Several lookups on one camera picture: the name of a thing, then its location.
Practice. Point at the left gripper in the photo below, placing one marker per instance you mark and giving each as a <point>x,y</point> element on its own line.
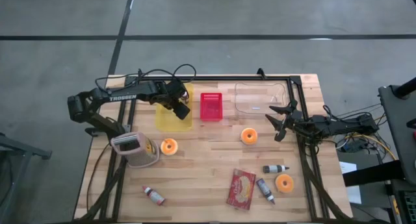
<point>170,92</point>

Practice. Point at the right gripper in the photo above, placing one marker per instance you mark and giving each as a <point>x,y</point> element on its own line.
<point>295,117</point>

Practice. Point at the black food colouring bottle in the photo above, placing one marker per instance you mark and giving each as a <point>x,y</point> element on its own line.
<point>274,169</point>

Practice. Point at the blue food colouring bottle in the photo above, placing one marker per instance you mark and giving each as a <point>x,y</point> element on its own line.
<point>265,189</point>

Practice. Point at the red popcorn packet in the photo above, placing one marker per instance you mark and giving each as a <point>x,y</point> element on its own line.
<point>241,189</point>

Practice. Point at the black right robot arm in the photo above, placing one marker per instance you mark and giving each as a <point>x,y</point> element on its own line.
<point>341,125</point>

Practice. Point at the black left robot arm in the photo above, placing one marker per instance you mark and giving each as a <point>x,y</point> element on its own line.
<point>123,97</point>

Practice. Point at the yellow translucent plastic bin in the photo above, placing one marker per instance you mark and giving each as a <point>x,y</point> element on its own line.
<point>169,121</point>

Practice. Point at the clear plastic bin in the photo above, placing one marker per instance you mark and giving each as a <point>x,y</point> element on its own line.
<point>260,99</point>

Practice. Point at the red plastic basket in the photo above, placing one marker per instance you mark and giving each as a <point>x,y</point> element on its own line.
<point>211,107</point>

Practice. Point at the black clamp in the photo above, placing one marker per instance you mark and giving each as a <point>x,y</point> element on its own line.
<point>261,73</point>

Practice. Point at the metal box grater pink trim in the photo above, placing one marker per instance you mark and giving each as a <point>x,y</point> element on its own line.
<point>136,152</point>

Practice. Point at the white paper sheet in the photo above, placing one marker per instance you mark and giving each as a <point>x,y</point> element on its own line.
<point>349,181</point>

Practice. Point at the black flat bar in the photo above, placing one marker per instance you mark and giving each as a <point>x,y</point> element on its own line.
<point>373,173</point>

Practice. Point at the black equipment cart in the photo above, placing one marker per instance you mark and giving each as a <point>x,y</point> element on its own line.
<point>396,126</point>

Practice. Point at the grey metal stand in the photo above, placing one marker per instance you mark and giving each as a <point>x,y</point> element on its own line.
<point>19,149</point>

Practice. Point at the black aluminium table frame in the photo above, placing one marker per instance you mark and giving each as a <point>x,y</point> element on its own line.
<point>227,78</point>

